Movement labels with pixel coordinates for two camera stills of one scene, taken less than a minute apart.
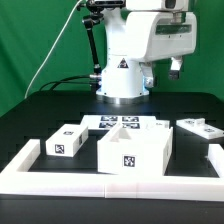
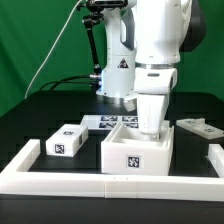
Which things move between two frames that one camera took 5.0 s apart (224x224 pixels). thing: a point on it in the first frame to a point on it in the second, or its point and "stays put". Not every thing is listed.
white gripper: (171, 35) to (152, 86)
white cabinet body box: (128, 150) stays put
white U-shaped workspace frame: (17, 179) stays put
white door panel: (198, 127) stays put
